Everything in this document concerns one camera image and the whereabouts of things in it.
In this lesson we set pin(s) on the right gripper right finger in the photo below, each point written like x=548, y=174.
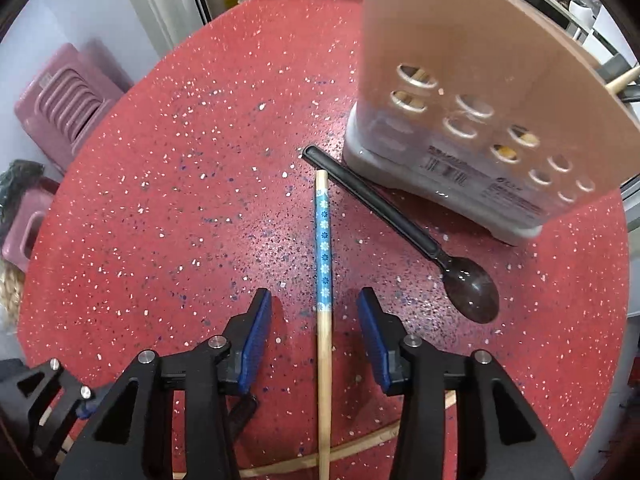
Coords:
x=499, y=435

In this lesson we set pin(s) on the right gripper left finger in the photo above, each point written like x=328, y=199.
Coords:
x=129, y=435

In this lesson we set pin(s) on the curved bamboo chopstick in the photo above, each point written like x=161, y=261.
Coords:
x=282, y=440

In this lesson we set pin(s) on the black plastic spoon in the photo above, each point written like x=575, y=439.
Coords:
x=468, y=286

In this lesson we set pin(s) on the blue patterned wooden chopstick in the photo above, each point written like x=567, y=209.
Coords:
x=322, y=234

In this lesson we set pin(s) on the pink plastic stool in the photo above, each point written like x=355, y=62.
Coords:
x=58, y=110

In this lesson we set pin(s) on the beige utensil holder caddy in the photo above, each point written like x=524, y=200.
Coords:
x=487, y=108

